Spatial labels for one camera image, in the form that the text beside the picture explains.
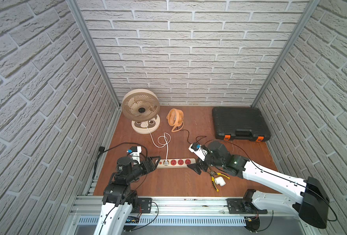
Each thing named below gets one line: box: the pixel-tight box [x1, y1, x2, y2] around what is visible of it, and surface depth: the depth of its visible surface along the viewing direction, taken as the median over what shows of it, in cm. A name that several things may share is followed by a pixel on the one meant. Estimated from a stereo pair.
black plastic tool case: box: [212, 106, 272, 142], surface depth 99 cm
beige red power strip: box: [156, 158, 197, 169], surface depth 87 cm
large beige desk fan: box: [121, 88, 161, 135], surface depth 91 cm
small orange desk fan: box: [166, 108, 185, 133], surface depth 102 cm
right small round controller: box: [244, 216, 261, 232], surface depth 71 cm
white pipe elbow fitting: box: [214, 176, 226, 187], surface depth 82 cm
